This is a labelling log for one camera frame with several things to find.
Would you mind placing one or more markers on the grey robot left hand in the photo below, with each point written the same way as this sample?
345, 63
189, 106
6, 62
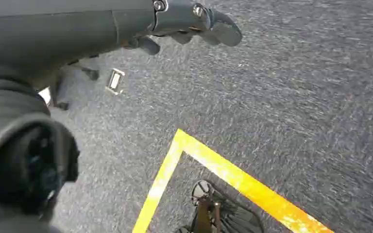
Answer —
77, 29

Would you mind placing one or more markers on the silver floor socket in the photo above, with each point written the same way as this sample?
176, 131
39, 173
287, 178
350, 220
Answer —
115, 81
46, 95

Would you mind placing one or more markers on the ribbed grey left arm sleeve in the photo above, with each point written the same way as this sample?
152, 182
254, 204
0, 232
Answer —
6, 103

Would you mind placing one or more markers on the yellow floor tape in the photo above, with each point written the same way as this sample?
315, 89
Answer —
231, 173

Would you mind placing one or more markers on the robot black foot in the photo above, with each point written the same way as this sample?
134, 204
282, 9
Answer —
234, 218

